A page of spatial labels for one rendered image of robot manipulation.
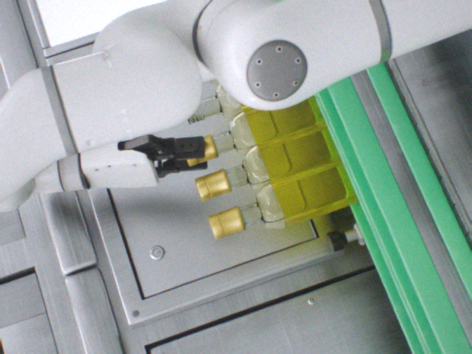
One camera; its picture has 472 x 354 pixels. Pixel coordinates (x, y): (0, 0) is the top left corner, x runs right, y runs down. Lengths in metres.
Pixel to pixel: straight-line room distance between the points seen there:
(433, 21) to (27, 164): 0.39
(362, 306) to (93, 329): 0.40
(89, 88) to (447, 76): 0.52
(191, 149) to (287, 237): 0.22
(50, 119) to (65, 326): 0.64
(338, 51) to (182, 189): 0.62
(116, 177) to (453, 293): 0.49
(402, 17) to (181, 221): 0.64
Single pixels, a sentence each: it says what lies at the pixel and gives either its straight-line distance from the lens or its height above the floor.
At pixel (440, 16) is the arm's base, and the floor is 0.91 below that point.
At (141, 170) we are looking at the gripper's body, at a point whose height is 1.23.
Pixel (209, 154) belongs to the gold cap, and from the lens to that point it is 1.30.
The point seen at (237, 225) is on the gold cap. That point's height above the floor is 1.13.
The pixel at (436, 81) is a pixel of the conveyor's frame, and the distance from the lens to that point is 1.19.
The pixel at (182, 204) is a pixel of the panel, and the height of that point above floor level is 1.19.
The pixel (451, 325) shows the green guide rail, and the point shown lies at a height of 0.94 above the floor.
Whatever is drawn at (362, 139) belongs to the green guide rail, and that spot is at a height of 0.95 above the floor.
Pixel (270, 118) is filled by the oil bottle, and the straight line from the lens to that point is 1.30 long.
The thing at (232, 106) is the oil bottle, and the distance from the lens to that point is 1.31.
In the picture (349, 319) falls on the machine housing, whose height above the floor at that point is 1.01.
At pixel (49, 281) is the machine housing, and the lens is 1.45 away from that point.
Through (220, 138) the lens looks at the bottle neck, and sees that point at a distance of 1.30.
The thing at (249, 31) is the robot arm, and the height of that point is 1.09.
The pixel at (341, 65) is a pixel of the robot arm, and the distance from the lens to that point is 0.87.
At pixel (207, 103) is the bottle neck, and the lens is 1.33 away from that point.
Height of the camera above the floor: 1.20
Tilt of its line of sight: 4 degrees down
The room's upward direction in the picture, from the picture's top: 109 degrees counter-clockwise
